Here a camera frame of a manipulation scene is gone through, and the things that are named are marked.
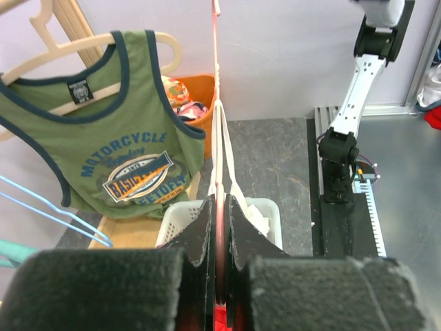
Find white plastic basket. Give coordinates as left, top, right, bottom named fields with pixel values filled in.
left=155, top=197, right=283, bottom=250

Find teal plastic hanger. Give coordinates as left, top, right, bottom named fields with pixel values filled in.
left=0, top=239, right=37, bottom=268

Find pink patterned cloth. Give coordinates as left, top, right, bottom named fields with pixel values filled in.
left=174, top=101, right=208, bottom=121

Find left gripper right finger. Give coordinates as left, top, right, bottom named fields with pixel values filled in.
left=227, top=197, right=434, bottom=330

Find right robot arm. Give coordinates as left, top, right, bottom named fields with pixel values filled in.
left=318, top=1, right=415, bottom=204

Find background white red clothes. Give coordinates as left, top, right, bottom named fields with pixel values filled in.
left=416, top=45, right=440, bottom=130

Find slotted cable duct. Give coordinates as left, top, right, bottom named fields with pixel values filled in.
left=353, top=173, right=387, bottom=258

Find wooden clothes rack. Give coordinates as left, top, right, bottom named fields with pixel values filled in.
left=0, top=0, right=203, bottom=249

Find white tank top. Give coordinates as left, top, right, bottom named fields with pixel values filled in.
left=208, top=100, right=269, bottom=237

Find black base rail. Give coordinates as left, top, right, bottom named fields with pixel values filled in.
left=306, top=119, right=380, bottom=259

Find pink wire hanger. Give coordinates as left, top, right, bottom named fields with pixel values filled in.
left=212, top=1, right=227, bottom=305

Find light blue hanger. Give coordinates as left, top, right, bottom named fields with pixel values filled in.
left=1, top=176, right=114, bottom=248

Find green printed tank top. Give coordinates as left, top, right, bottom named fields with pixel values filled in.
left=1, top=30, right=205, bottom=219

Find wooden hanger right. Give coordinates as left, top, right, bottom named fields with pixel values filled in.
left=0, top=0, right=183, bottom=141

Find orange plastic bin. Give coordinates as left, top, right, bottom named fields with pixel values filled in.
left=161, top=74, right=215, bottom=159

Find red tank top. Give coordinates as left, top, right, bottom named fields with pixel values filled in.
left=214, top=306, right=229, bottom=331

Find orange floral cloth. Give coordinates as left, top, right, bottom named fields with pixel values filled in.
left=161, top=75, right=192, bottom=108

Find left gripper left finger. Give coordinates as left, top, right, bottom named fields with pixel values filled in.
left=1, top=198, right=212, bottom=330

